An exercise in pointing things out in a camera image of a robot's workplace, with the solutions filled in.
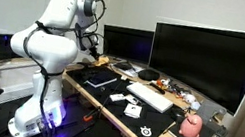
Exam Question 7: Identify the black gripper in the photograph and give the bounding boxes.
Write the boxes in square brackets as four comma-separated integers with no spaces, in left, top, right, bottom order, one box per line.
[83,36,104,60]

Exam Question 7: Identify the yellow towel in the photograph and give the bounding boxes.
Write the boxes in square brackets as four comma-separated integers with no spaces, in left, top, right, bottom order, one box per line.
[92,53,111,69]

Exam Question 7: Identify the dark book with white edge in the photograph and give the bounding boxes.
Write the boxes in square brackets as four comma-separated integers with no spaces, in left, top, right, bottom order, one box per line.
[83,67,120,93]

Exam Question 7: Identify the small black monitor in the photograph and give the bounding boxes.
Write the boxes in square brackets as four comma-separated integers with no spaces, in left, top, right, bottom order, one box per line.
[98,22,155,66]

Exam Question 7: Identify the small white card box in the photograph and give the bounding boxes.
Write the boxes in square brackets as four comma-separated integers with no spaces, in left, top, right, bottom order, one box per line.
[108,91,126,104]

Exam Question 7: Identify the white printed card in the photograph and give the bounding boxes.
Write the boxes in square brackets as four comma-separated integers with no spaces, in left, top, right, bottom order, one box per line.
[123,92,141,106]

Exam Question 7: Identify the white square box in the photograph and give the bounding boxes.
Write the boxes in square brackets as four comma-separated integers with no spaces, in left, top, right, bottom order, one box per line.
[122,102,143,120]

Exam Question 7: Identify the white keyboard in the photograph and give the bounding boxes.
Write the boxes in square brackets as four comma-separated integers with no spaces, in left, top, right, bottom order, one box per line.
[122,80,177,116]

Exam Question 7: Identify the small orange toy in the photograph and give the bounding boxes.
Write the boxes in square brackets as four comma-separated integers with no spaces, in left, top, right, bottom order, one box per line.
[155,78,166,88]

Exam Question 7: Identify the black remote control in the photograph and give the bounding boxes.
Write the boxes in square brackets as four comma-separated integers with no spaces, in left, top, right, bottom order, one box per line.
[148,82,167,95]

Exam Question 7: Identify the black desk mat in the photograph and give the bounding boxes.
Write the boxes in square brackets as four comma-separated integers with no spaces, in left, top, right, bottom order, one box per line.
[55,60,193,137]

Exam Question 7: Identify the black computer mouse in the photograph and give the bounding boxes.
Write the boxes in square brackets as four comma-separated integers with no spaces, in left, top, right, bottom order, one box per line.
[168,107,187,125]

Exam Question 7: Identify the small white figurine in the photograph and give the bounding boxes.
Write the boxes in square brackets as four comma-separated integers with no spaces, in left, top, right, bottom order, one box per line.
[182,92,198,105]

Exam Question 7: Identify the large black monitor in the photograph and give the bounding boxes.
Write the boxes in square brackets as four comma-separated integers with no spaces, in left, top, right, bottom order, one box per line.
[141,14,245,118]

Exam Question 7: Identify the pink pig toy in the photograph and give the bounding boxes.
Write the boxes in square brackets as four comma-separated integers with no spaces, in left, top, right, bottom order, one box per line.
[177,110,206,137]

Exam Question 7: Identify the black stand base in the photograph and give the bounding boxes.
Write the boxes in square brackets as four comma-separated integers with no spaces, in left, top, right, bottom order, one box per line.
[211,122,230,137]

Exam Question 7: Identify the black cables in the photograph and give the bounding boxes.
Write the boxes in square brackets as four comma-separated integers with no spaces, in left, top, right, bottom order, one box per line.
[107,58,144,80]

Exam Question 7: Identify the orange handled clamp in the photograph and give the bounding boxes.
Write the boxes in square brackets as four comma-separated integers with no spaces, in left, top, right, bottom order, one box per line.
[82,104,103,125]

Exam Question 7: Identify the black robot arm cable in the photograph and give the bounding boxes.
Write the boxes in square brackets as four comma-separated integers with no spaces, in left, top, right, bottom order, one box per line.
[6,0,111,137]

